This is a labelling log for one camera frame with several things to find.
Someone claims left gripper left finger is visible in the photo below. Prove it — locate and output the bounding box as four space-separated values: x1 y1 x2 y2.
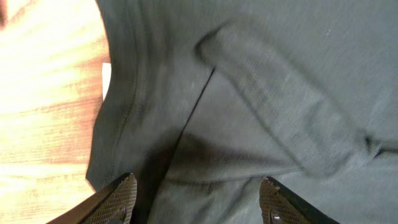
49 173 137 224

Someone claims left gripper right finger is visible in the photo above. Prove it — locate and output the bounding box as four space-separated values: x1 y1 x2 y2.
259 177 339 224

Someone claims black t-shirt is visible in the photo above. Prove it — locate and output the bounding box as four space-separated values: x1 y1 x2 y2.
86 0 397 223

